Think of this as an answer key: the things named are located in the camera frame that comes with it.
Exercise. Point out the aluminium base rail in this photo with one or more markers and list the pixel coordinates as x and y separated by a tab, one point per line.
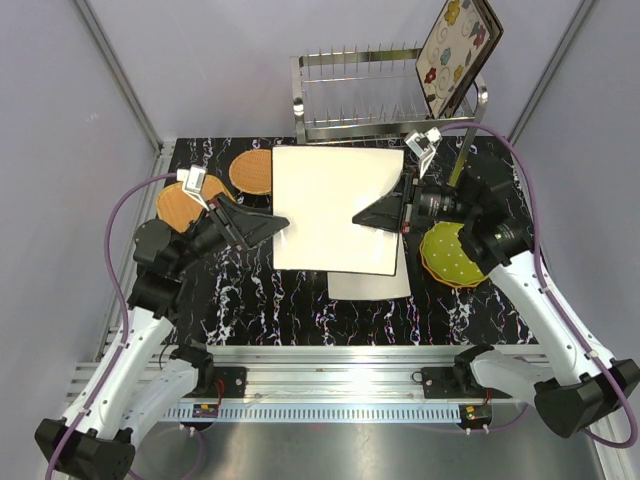
325	372

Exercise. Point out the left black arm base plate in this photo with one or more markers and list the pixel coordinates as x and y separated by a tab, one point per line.
225	382

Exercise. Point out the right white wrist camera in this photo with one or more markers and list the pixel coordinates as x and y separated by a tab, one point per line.
424	147

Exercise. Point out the slotted white cable duct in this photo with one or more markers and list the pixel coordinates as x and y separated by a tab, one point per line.
422	413

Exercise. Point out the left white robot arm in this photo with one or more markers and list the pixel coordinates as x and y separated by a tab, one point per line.
100	432

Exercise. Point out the orange polka-dot plate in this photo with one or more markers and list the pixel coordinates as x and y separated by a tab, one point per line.
454	284

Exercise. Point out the cream rectangular tray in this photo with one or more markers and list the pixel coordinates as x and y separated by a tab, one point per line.
370	287

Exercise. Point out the floral patterned tray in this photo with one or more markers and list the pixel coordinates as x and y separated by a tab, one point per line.
429	66
480	60

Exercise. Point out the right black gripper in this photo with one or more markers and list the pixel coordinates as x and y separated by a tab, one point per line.
395	212

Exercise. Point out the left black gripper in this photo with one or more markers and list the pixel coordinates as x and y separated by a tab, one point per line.
243	227

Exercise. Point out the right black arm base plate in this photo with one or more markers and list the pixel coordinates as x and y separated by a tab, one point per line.
439	383

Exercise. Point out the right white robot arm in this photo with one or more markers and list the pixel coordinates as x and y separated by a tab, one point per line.
584	382

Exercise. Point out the small round orange woven plate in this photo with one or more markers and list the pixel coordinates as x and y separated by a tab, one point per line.
251	172

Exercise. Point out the steel two-tier dish rack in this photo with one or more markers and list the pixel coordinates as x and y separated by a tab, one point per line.
368	97

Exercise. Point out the green polka-dot plate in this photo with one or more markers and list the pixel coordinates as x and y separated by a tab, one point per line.
444	254

